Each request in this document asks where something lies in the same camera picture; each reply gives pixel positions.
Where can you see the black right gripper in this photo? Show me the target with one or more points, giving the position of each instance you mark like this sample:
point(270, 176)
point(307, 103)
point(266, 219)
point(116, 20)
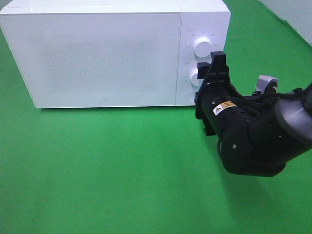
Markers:
point(218, 104)

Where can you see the white timer knob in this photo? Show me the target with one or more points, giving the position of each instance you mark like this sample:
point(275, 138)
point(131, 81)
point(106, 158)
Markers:
point(193, 78)

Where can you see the white microwave door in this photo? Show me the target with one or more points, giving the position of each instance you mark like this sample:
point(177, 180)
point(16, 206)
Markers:
point(96, 60)

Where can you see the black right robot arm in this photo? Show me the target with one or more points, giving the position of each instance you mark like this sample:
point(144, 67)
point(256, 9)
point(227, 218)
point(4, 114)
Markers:
point(257, 134)

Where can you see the white upper power knob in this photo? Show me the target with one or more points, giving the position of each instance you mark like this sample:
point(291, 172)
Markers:
point(202, 47)

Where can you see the white microwave oven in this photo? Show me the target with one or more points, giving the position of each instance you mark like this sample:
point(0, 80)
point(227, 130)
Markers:
point(199, 18)

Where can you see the green tablecloth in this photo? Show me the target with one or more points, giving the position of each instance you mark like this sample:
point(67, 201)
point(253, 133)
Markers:
point(131, 171)

